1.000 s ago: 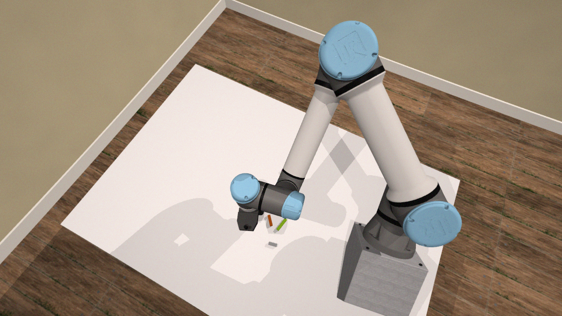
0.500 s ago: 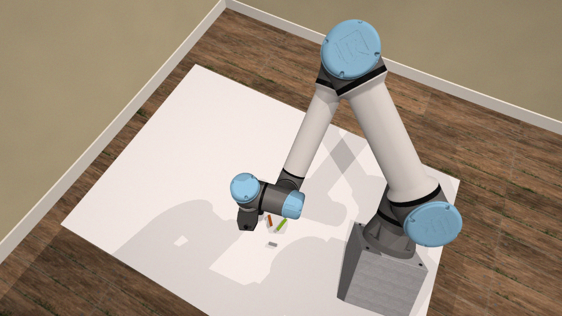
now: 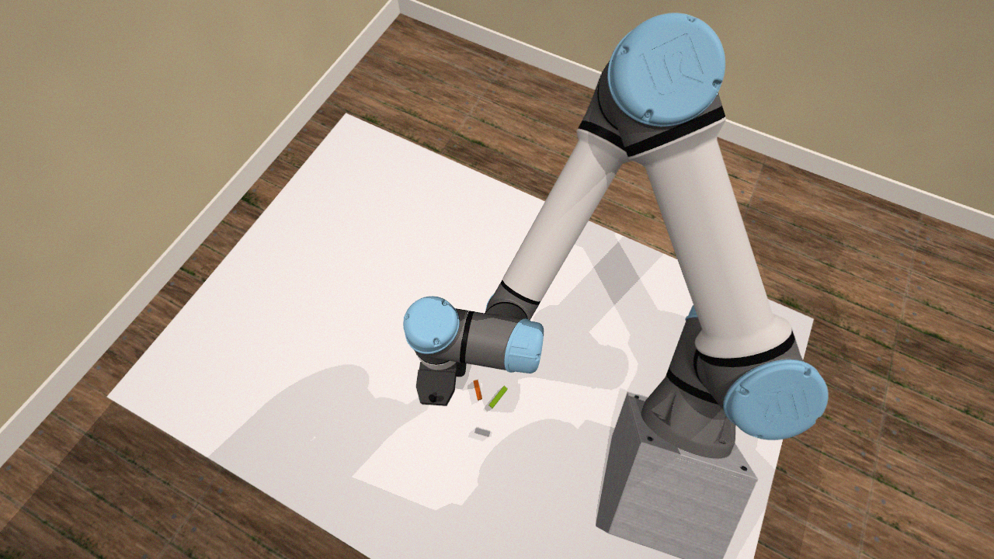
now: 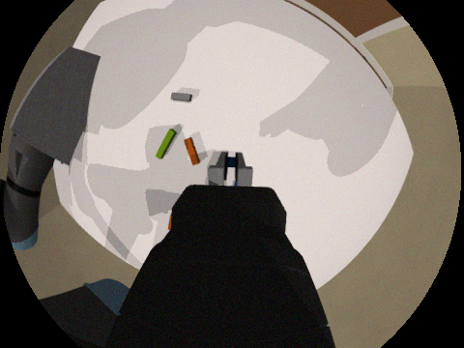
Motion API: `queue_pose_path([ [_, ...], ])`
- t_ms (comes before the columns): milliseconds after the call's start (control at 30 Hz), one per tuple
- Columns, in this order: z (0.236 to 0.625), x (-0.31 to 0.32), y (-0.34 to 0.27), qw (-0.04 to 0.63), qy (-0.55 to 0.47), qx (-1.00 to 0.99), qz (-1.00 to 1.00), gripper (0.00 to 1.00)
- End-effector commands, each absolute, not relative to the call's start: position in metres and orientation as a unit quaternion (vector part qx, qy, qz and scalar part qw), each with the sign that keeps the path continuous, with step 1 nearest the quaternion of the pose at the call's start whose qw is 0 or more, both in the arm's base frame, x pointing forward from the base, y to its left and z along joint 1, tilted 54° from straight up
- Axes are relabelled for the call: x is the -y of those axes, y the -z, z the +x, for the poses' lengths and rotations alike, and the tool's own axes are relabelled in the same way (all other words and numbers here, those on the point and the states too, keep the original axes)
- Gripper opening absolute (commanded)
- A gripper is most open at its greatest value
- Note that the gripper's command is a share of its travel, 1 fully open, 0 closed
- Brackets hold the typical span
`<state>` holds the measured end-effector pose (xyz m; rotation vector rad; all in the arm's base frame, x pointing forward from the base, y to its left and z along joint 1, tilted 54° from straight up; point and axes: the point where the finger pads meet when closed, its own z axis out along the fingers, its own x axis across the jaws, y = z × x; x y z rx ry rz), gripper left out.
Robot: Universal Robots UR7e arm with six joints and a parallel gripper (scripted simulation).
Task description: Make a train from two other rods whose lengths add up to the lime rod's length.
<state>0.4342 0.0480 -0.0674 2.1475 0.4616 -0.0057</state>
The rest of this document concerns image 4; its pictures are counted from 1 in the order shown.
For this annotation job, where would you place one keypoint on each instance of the grey rod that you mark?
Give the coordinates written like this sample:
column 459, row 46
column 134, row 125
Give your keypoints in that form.
column 181, row 97

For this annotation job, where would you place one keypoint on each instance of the lime green rod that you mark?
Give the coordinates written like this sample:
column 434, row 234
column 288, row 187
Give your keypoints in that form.
column 165, row 143

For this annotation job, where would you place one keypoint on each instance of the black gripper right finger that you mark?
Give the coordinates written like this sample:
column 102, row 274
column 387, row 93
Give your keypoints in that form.
column 243, row 173

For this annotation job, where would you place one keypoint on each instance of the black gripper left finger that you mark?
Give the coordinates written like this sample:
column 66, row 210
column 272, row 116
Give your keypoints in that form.
column 217, row 174

